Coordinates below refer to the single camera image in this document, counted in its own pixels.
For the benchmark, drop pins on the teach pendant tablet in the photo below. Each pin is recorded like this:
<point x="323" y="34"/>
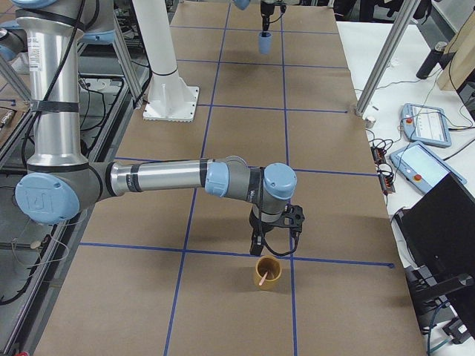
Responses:
<point x="422" y="167"/>
<point x="425" y="124"/>

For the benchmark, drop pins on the pink chopstick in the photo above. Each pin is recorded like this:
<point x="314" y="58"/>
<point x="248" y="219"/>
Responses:
<point x="264" y="279"/>

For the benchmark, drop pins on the near teach pendant tablet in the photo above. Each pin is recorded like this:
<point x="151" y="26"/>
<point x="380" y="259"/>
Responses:
<point x="422" y="167"/>

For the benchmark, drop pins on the wooden board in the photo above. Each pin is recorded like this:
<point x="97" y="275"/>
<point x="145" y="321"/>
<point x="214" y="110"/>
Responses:
<point x="461" y="66"/>

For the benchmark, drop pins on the tan bamboo cup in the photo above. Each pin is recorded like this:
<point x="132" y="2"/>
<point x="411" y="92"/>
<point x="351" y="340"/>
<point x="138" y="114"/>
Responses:
<point x="271" y="264"/>

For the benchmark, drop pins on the aluminium frame post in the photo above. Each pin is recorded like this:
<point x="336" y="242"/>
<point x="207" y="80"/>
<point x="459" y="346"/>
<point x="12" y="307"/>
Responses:
<point x="391" y="43"/>

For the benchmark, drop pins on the black water bottle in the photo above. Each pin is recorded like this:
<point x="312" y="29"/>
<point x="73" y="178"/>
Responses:
<point x="431" y="60"/>

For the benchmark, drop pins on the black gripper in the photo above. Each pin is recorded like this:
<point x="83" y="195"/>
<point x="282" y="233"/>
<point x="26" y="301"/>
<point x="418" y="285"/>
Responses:
<point x="255" y="225"/>
<point x="266" y="8"/>

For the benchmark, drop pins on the small metal cylinder weight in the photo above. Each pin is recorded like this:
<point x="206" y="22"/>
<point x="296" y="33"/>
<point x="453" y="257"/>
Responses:
<point x="369" y="122"/>

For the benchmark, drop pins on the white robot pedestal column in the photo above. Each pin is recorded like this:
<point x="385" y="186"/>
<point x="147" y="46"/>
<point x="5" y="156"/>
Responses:
<point x="169" y="97"/>

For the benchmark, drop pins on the black power strip with cables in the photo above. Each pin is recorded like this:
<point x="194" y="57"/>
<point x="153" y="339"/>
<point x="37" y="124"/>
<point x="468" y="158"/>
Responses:
<point x="385" y="172"/>

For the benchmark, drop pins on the black monitor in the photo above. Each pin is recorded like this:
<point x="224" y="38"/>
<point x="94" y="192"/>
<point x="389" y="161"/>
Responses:
<point x="439" y="231"/>

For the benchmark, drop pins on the light blue plastic cup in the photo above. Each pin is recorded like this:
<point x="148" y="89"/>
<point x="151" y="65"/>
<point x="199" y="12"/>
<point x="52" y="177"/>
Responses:
<point x="264" y="42"/>

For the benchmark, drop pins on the far teach pendant tablet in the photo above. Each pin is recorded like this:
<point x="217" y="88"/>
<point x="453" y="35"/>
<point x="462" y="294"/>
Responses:
<point x="425" y="124"/>

